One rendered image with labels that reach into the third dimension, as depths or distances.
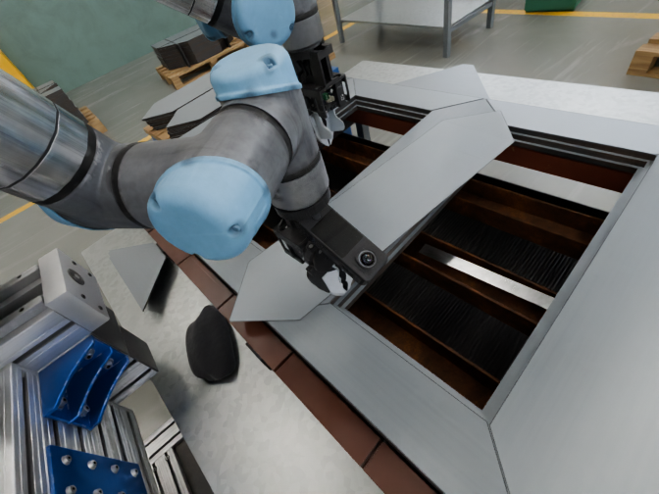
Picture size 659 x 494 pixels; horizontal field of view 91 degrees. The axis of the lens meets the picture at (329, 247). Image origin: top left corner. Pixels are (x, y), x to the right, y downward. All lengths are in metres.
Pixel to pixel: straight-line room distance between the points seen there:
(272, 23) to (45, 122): 0.27
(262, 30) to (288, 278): 0.37
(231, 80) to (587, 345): 0.49
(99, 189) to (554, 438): 0.50
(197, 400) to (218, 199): 0.59
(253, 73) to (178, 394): 0.66
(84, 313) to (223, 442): 0.33
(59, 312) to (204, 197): 0.45
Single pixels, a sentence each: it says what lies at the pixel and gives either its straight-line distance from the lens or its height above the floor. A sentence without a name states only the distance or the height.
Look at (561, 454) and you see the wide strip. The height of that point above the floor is 0.85.
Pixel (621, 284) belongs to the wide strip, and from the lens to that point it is 0.59.
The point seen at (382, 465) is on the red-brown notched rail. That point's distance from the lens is 0.47.
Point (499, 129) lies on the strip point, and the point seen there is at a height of 0.85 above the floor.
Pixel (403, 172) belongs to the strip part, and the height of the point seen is 0.85.
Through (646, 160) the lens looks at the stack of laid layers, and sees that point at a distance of 0.82.
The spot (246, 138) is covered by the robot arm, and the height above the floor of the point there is 1.18.
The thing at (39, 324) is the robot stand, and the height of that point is 0.97.
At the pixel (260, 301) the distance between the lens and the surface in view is 0.58.
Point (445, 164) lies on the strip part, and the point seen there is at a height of 0.85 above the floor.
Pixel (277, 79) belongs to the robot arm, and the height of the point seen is 1.20.
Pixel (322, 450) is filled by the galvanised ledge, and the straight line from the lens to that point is 0.64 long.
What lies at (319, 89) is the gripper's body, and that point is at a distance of 0.67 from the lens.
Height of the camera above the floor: 1.29
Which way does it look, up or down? 47 degrees down
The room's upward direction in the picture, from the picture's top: 20 degrees counter-clockwise
